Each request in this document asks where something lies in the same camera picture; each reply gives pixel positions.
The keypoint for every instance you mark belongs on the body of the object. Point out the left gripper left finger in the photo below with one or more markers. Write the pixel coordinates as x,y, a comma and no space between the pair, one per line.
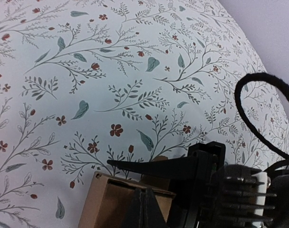
144,211

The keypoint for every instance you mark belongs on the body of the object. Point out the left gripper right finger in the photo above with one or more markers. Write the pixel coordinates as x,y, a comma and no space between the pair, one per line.
173,169

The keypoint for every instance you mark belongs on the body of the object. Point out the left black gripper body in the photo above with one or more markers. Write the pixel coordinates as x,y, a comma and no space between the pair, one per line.
218,195

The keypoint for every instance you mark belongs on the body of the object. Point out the brown cardboard box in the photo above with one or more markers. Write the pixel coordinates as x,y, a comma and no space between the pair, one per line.
109,197

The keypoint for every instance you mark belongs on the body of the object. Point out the floral patterned table mat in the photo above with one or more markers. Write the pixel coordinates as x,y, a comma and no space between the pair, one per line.
87,81

